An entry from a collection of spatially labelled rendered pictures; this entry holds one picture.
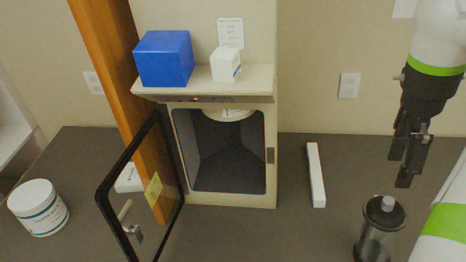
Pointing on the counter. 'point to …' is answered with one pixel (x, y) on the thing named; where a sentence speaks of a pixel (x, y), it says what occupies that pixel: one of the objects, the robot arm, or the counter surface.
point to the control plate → (194, 99)
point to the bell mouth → (226, 115)
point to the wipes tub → (38, 207)
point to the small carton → (225, 64)
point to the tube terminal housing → (254, 32)
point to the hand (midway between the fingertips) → (400, 164)
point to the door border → (110, 181)
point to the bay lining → (215, 136)
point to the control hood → (268, 95)
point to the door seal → (122, 171)
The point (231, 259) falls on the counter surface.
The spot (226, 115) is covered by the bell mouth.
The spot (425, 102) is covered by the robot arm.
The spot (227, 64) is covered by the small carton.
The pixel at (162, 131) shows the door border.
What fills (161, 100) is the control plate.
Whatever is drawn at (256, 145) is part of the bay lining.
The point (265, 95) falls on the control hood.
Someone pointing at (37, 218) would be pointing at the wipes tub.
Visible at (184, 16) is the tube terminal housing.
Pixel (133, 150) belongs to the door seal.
